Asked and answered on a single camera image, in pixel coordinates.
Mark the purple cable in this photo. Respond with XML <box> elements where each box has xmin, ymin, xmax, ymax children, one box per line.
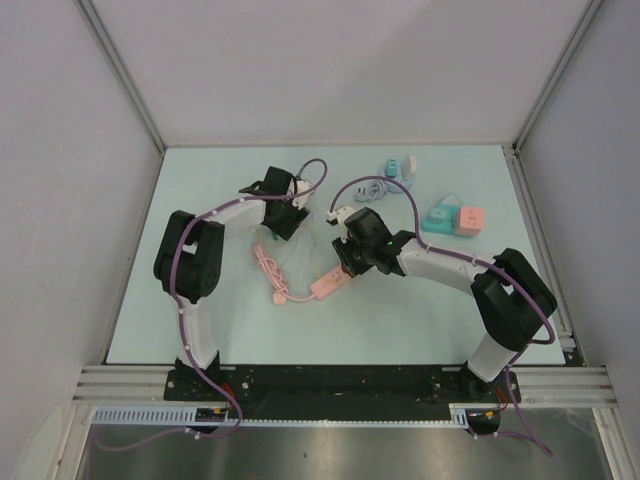
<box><xmin>94</xmin><ymin>158</ymin><xmax>329</xmax><ymax>454</ymax></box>
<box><xmin>329</xmin><ymin>174</ymin><xmax>557</xmax><ymax>457</ymax></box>

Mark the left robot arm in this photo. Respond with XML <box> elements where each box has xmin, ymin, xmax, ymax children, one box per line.
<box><xmin>153</xmin><ymin>166</ymin><xmax>317</xmax><ymax>400</ymax></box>

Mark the grey cable duct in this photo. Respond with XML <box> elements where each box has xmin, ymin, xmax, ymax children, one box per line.
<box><xmin>92</xmin><ymin>402</ymin><xmax>494</xmax><ymax>430</ymax></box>

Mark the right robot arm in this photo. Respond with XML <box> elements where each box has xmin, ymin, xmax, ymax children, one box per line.
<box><xmin>327</xmin><ymin>207</ymin><xmax>557</xmax><ymax>401</ymax></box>

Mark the blue round power strip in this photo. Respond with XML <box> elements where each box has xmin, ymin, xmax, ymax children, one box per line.
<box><xmin>354</xmin><ymin>174</ymin><xmax>415</xmax><ymax>203</ymax></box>

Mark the light teal charger plug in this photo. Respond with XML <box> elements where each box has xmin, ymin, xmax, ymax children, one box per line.
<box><xmin>428</xmin><ymin>207</ymin><xmax>450</xmax><ymax>225</ymax></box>

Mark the teal triangular power strip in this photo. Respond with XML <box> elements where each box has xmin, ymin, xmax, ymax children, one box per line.
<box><xmin>420</xmin><ymin>193</ymin><xmax>462</xmax><ymax>236</ymax></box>

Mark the pink cube socket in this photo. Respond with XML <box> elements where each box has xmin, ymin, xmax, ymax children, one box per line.
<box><xmin>454</xmin><ymin>206</ymin><xmax>485</xmax><ymax>237</ymax></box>

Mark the white square adapter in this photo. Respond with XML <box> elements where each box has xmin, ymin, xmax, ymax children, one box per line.
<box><xmin>401</xmin><ymin>155</ymin><xmax>417</xmax><ymax>183</ymax></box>

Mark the yellow usb cable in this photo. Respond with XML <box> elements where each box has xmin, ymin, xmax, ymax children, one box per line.
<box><xmin>299</xmin><ymin>224</ymin><xmax>331</xmax><ymax>281</ymax></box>

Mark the pink cable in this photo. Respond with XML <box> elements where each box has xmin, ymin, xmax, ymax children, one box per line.
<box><xmin>253</xmin><ymin>241</ymin><xmax>316</xmax><ymax>306</ymax></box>

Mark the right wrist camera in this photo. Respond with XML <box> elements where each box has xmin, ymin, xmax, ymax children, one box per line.
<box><xmin>326</xmin><ymin>206</ymin><xmax>355</xmax><ymax>226</ymax></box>

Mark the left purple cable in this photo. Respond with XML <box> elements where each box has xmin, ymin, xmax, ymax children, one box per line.
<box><xmin>94</xmin><ymin>158</ymin><xmax>329</xmax><ymax>454</ymax></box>

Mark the pink power strip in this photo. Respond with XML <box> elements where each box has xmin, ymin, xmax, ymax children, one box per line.
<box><xmin>311</xmin><ymin>266</ymin><xmax>351</xmax><ymax>301</ymax></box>

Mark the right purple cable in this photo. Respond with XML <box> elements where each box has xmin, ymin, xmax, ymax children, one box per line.
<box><xmin>329</xmin><ymin>174</ymin><xmax>557</xmax><ymax>457</ymax></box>

